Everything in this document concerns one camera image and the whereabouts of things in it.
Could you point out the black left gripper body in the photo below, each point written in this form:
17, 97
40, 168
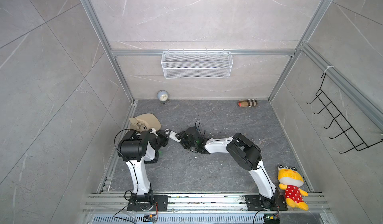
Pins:
161, 141

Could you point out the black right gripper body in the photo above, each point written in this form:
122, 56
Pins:
185, 142

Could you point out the white remote control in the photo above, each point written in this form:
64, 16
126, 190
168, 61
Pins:
173, 136

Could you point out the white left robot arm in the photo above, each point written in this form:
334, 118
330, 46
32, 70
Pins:
137, 148

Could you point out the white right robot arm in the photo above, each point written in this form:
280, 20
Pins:
244, 152

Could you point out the beige cap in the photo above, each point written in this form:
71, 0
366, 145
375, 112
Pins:
144, 122

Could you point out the small grey desk clock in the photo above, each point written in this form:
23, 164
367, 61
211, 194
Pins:
163, 96

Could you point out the yellow plush toy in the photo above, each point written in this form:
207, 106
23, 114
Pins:
290, 181

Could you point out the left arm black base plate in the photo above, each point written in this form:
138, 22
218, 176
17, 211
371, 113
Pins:
147, 203

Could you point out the white wire mesh basket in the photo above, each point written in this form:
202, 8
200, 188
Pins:
196, 65

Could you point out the aluminium front rail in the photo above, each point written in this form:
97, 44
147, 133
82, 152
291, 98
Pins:
177, 203

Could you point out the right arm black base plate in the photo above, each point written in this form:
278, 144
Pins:
259, 203

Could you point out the black wall hook rack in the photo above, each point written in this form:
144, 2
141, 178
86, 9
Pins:
346, 129

